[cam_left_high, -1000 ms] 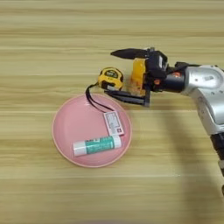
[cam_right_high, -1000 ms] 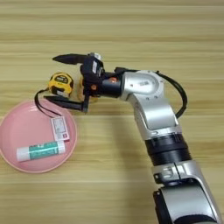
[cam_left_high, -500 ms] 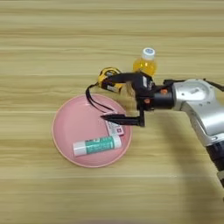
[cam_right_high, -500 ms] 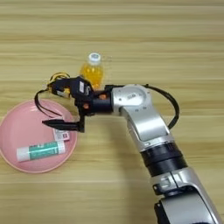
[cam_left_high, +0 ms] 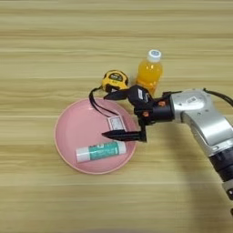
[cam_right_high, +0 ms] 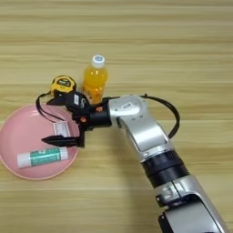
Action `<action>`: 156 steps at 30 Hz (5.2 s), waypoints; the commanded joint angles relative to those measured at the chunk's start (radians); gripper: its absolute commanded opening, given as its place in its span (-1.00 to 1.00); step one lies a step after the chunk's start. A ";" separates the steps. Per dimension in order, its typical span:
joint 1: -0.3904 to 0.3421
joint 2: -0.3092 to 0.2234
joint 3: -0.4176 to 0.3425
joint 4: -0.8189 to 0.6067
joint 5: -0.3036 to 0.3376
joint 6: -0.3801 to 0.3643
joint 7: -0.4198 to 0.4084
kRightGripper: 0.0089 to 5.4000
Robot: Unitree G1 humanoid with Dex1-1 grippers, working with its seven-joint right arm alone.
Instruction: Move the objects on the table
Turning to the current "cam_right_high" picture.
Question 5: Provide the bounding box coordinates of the orange juice bottle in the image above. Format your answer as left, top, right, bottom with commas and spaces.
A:
81, 54, 109, 106

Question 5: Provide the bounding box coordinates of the small pink white box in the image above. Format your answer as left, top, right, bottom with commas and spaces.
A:
52, 120, 71, 138

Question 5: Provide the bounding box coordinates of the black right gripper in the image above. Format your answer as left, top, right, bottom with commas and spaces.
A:
40, 93, 113, 148

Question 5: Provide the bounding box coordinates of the black wrist strap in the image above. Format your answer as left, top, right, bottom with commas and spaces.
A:
35, 92, 66, 123

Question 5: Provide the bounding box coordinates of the white green glue stick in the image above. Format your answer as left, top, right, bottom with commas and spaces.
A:
16, 147, 69, 169

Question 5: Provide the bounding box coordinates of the yellow black tape measure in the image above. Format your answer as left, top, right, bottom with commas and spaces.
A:
49, 75, 77, 98

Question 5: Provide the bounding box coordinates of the pink round plate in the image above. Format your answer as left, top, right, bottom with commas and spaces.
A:
0, 104, 80, 181

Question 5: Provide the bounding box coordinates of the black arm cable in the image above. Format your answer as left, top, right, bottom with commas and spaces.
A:
139, 94, 181, 140

